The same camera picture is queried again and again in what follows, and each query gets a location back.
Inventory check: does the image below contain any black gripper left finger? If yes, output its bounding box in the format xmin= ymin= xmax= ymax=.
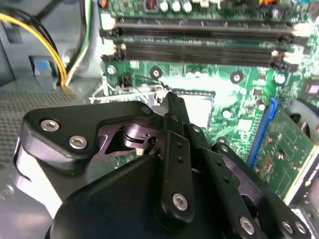
xmin=18 ymin=91 xmax=196 ymax=226

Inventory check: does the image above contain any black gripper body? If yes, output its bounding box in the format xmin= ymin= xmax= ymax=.
xmin=46 ymin=154 xmax=232 ymax=239

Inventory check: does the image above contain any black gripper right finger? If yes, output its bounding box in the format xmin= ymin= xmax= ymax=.
xmin=177 ymin=97 xmax=312 ymax=239

